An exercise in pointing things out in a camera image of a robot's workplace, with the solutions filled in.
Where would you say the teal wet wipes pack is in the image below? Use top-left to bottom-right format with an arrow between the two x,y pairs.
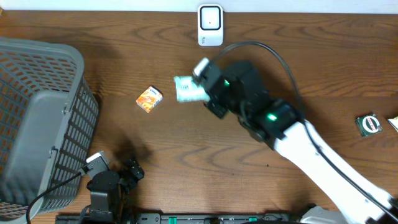
174,76 -> 210,103

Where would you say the small orange snack packet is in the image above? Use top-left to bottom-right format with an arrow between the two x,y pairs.
136,86 -> 163,113

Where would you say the green square box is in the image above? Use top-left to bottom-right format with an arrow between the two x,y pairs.
354,113 -> 383,138

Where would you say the yellow snack bag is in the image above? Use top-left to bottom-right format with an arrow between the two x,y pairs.
388,116 -> 398,132

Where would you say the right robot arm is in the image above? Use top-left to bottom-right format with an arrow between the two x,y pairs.
193,58 -> 397,223

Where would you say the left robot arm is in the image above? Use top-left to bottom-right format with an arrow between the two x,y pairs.
78,154 -> 145,223

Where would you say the white barcode scanner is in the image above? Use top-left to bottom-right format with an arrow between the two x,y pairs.
197,4 -> 224,47

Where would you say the grey plastic shopping basket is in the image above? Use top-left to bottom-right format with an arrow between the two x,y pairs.
1,37 -> 100,223

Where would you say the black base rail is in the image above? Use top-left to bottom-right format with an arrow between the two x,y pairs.
55,212 -> 301,224

